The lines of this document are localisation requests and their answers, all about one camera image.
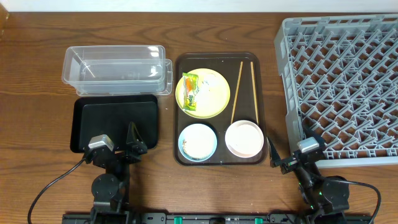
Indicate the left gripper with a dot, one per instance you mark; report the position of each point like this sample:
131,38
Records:
121,154

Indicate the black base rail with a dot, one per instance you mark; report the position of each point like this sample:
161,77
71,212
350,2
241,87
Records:
155,218

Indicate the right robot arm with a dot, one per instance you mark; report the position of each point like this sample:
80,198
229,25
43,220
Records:
326,196

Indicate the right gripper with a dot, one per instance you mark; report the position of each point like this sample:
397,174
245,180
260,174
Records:
290,165

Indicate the light blue bowl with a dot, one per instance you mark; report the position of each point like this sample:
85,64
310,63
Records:
199,132

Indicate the grey dishwasher rack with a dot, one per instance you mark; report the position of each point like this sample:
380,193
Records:
340,79

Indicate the black waste tray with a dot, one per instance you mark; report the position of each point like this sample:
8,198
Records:
112,115

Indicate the dark brown serving tray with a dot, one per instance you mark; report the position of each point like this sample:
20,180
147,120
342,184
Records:
233,92

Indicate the yellow plate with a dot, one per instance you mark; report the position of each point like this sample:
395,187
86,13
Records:
208,104

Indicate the white tissue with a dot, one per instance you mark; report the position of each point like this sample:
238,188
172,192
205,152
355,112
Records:
208,84

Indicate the clear plastic waste bin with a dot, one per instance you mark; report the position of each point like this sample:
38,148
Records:
102,70

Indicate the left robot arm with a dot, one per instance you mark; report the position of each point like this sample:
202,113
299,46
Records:
111,189

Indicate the green snack wrapper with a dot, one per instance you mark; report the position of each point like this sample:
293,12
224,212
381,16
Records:
190,84

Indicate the rice and food scraps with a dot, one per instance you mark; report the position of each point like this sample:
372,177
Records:
197,149

